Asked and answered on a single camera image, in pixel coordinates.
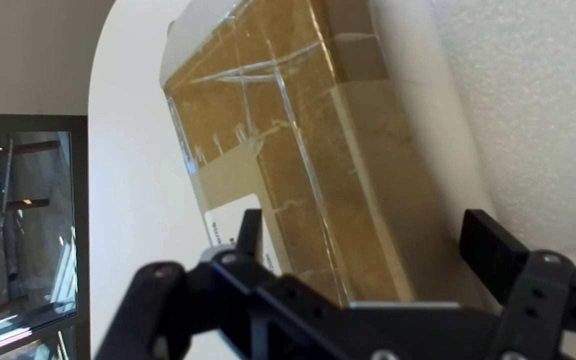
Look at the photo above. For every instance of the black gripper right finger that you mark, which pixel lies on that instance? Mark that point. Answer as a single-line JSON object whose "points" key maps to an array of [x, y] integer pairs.
{"points": [[541, 300]]}

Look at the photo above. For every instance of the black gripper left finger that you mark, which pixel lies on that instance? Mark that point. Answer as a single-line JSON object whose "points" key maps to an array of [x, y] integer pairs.
{"points": [[234, 307]]}

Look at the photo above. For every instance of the brown taped cardboard box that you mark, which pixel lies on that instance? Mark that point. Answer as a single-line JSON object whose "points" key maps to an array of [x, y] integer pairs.
{"points": [[341, 166]]}

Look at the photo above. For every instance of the glass window black frame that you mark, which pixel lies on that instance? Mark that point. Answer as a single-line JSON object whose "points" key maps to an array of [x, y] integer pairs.
{"points": [[28, 232]]}

